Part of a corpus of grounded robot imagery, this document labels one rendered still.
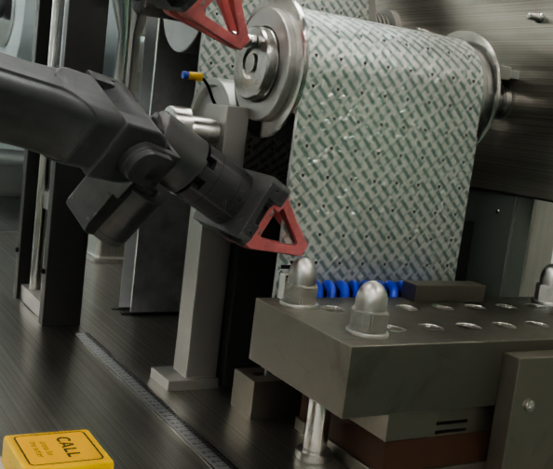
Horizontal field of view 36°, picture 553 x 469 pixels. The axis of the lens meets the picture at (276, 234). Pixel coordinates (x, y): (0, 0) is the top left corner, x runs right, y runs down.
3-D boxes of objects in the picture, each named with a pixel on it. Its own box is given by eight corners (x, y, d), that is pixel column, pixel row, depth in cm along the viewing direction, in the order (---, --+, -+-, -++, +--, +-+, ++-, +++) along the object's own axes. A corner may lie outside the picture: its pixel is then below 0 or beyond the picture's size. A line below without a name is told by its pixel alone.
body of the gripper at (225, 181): (252, 247, 78) (192, 205, 74) (205, 226, 87) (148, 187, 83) (289, 187, 79) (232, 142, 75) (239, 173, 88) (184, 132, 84)
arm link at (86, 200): (146, 148, 67) (94, 78, 71) (55, 247, 70) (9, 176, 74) (224, 179, 78) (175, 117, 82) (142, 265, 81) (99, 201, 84)
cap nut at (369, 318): (337, 327, 73) (343, 275, 72) (371, 327, 75) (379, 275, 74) (361, 340, 70) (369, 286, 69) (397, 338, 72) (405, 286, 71)
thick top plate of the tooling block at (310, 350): (248, 358, 82) (255, 296, 81) (545, 345, 102) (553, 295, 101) (342, 419, 68) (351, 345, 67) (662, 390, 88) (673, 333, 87)
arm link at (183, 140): (164, 120, 73) (156, 94, 78) (112, 177, 75) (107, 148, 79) (222, 165, 77) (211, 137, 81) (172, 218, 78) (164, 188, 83)
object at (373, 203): (271, 298, 87) (295, 114, 84) (448, 298, 99) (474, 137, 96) (274, 300, 86) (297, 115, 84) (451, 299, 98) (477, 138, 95)
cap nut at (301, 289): (272, 300, 80) (277, 253, 80) (305, 300, 82) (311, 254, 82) (291, 310, 77) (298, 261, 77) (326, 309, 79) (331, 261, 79)
